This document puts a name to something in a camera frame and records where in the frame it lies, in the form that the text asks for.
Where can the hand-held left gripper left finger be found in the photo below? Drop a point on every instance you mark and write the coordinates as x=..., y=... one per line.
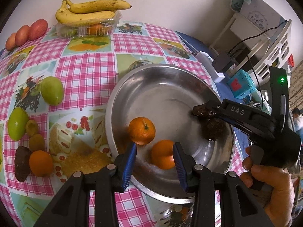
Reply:
x=129, y=166

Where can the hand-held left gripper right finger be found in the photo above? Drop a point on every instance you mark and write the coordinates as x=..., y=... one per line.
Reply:
x=178, y=166

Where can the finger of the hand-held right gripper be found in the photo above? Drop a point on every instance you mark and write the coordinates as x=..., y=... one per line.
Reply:
x=234, y=110
x=236, y=123

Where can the orange with green stem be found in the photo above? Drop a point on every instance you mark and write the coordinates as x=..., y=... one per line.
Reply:
x=141, y=131

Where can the stainless steel bowl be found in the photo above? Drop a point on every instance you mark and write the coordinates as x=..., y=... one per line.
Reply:
x=165, y=94

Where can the small yellow fruit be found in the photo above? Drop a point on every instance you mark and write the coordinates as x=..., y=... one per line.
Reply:
x=36, y=142
x=32, y=127

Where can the large dark brown fruit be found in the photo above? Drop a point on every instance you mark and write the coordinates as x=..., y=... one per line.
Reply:
x=21, y=164

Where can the green mango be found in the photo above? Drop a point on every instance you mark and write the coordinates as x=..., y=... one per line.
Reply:
x=17, y=123
x=52, y=90

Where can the person's right hand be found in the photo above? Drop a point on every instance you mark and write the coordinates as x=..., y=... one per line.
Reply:
x=274, y=189

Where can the blue toy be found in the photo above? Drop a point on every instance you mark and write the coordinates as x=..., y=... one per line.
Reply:
x=241, y=85

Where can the black power adapter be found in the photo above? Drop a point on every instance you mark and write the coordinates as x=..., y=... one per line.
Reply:
x=223, y=62

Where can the white power strip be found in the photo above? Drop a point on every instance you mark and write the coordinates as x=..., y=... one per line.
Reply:
x=209, y=65

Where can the white plastic basket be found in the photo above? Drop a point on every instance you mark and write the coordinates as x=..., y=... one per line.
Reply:
x=279, y=52

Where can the white shelf unit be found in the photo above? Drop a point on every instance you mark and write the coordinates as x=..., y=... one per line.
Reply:
x=236, y=28

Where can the grey printed box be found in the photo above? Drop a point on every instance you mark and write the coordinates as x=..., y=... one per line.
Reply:
x=260, y=11

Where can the teal cloth bag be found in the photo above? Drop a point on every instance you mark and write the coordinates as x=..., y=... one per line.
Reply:
x=239, y=0

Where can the clear plastic container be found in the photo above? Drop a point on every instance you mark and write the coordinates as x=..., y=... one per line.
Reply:
x=105, y=26

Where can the yellow banana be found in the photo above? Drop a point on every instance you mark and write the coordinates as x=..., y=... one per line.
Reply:
x=99, y=6
x=82, y=16

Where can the large red apple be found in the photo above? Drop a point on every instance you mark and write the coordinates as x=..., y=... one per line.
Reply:
x=37, y=29

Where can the medium red apple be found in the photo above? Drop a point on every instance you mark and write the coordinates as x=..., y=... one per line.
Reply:
x=22, y=36

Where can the small red apple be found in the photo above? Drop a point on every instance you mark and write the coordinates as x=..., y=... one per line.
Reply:
x=10, y=42

